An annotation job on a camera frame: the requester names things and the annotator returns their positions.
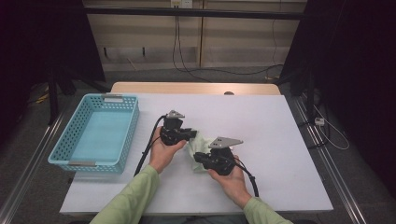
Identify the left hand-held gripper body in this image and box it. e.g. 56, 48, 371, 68
160, 109, 186, 147

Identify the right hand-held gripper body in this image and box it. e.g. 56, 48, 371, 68
208, 136, 245, 176

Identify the light green baby garment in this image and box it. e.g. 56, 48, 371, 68
186, 132, 219, 173

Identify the light blue perforated plastic basket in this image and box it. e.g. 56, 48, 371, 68
47, 92, 140, 174

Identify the person's left hand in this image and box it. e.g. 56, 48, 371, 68
148, 125, 188, 175

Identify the person's right hand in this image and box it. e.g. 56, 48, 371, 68
207, 155, 253, 210

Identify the wooden table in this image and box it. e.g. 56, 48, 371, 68
110, 81, 282, 96

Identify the black horizontal bar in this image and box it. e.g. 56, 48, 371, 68
83, 7, 307, 21

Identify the black metal stand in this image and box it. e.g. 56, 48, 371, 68
46, 71, 110, 125

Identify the black curtain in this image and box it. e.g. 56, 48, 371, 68
0, 0, 106, 94
279, 0, 396, 200

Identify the left hand-held gripper black cable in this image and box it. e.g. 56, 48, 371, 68
134, 115, 169, 176

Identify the hand-held gripper black cable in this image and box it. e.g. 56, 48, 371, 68
134, 115, 169, 176
232, 158, 260, 198

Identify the right hand-held gripper black cable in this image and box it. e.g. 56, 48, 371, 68
232, 158, 260, 198

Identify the black wall cable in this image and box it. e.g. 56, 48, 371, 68
176, 7, 284, 77
172, 7, 216, 83

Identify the metal floor rail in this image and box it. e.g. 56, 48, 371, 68
292, 96, 368, 224
0, 111, 66, 224

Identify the white floor cable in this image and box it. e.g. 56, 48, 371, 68
312, 104, 350, 151

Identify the thin black hanging cable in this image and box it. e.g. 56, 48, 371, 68
271, 18, 278, 66

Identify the white wall socket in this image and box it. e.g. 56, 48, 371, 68
170, 0, 194, 9

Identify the yellow floor cable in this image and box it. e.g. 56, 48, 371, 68
35, 92, 50, 105

